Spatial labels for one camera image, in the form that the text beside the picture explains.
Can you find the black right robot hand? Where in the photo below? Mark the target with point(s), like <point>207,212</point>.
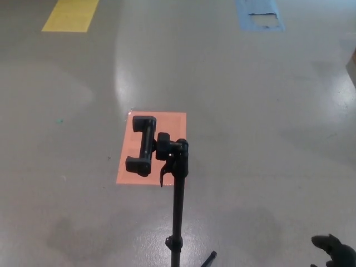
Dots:
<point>339,250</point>

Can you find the black tripod phone stand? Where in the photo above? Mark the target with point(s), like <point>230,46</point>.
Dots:
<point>178,194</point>

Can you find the orange floor tape rectangle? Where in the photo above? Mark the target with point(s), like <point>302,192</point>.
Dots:
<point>172,125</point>

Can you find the torn blue floor tape rectangle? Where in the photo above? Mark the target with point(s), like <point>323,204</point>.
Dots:
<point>260,15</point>

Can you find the yellow floor tape rectangle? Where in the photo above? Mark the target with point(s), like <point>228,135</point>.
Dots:
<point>69,15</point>

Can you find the beige box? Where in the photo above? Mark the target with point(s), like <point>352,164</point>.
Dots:
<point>351,69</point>

